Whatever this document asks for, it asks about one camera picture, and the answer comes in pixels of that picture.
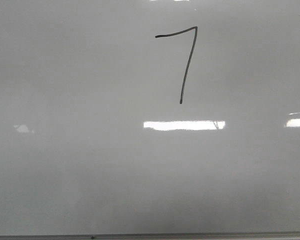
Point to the white whiteboard with aluminium frame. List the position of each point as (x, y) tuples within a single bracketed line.
[(149, 116)]

